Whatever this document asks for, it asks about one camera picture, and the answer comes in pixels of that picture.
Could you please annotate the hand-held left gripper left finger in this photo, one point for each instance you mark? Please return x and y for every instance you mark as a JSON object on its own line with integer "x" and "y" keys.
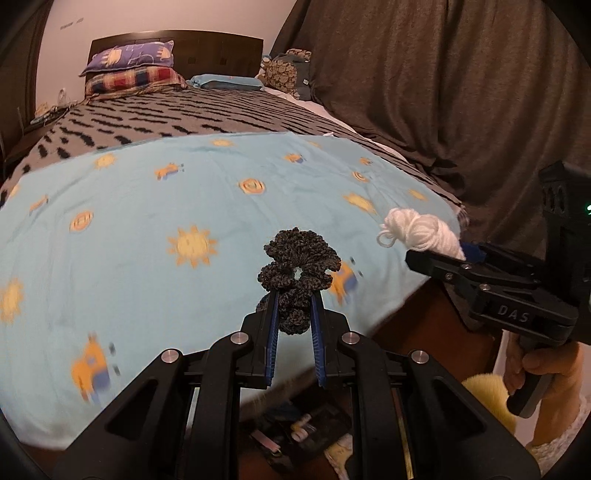
{"x": 272, "y": 341}

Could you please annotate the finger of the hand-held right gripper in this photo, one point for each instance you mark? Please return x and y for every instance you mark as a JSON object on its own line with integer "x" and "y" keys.
{"x": 443, "y": 270}
{"x": 508, "y": 267}

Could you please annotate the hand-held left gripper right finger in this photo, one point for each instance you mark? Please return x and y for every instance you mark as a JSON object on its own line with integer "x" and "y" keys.
{"x": 317, "y": 346}

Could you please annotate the white yarn ball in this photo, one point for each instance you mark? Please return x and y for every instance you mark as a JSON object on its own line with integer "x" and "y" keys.
{"x": 425, "y": 230}

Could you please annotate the dark knitted scrunchie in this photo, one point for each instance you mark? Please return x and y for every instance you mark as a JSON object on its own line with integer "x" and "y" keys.
{"x": 300, "y": 258}

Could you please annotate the dark storage bin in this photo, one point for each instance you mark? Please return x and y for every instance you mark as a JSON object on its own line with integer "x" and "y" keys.
{"x": 281, "y": 454}

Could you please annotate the person's right forearm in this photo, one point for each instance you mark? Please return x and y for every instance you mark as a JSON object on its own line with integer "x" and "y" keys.
{"x": 561, "y": 410}

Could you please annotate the person's right hand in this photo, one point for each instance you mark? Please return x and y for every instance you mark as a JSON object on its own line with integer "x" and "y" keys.
{"x": 563, "y": 362}

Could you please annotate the yellow fluffy slipper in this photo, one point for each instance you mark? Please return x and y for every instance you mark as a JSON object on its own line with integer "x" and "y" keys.
{"x": 489, "y": 399}

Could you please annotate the brown curtain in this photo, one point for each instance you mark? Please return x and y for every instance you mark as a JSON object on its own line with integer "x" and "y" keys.
{"x": 438, "y": 92}

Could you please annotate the light blue sun-print cloth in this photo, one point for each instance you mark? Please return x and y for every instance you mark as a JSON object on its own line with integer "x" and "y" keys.
{"x": 138, "y": 207}

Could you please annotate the white bed sheet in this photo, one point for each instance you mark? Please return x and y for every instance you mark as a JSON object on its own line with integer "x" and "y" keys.
{"x": 323, "y": 115}

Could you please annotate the grey black patterned blanket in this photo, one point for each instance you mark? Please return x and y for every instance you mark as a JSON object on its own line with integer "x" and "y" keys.
{"x": 184, "y": 115}

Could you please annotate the brown patterned plush bag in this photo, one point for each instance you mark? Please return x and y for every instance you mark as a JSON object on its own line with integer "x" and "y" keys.
{"x": 281, "y": 71}

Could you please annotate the light blue pillow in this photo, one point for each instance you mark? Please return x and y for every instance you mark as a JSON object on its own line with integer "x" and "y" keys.
{"x": 226, "y": 82}

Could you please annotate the red blue plaid pillow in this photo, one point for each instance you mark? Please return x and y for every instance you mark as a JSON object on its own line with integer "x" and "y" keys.
{"x": 134, "y": 81}

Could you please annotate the dark wooden headboard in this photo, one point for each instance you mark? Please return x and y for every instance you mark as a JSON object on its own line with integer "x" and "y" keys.
{"x": 212, "y": 50}

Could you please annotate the purple printed pillow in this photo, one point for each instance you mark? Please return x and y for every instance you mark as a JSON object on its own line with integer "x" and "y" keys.
{"x": 129, "y": 55}

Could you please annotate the cluttered bedside table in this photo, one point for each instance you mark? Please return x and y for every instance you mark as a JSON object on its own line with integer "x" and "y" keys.
{"x": 48, "y": 110}

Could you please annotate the dark wooden wardrobe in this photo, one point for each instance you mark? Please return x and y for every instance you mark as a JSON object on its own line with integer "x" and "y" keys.
{"x": 18, "y": 69}

